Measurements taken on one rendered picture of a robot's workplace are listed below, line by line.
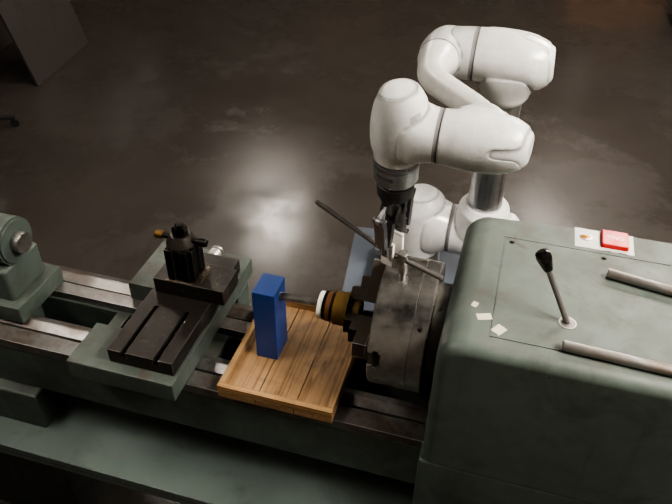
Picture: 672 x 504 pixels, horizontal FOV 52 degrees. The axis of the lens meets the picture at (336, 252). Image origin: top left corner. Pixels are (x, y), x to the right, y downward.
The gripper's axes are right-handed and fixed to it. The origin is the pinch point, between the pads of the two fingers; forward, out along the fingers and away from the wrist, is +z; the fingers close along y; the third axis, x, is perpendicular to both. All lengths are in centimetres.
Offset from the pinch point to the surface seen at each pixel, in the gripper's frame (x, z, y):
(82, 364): -59, 35, 51
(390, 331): 7.5, 11.8, 11.6
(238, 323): -42, 45, 13
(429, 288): 9.9, 6.9, 0.0
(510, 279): 23.6, 5.5, -11.3
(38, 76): -398, 171, -133
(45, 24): -422, 152, -167
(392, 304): 5.1, 8.4, 7.4
